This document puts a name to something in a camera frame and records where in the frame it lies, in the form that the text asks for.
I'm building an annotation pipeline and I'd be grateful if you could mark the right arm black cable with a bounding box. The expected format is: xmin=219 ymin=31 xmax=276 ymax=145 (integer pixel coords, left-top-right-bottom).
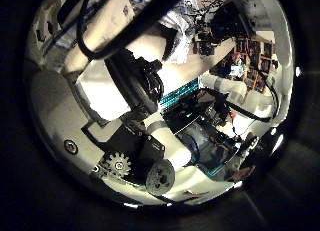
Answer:
xmin=199 ymin=74 xmax=281 ymax=124

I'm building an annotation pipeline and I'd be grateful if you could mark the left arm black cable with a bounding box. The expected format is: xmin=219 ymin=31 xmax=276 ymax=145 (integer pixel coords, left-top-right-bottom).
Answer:
xmin=75 ymin=0 xmax=192 ymax=61

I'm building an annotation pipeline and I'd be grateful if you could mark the white blue plaid shirt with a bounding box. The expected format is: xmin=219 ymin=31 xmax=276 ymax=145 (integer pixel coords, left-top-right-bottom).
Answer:
xmin=128 ymin=0 xmax=201 ymax=65

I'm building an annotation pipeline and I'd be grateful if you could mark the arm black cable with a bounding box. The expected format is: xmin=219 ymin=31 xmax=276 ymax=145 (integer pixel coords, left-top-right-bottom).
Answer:
xmin=75 ymin=0 xmax=192 ymax=61
xmin=199 ymin=74 xmax=281 ymax=124

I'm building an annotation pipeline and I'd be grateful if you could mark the blue cable coil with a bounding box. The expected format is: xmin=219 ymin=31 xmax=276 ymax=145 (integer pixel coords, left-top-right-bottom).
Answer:
xmin=179 ymin=124 xmax=208 ymax=163

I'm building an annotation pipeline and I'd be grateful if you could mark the wooden bookshelf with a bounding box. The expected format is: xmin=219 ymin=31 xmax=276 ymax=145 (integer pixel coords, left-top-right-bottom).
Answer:
xmin=209 ymin=35 xmax=279 ymax=95

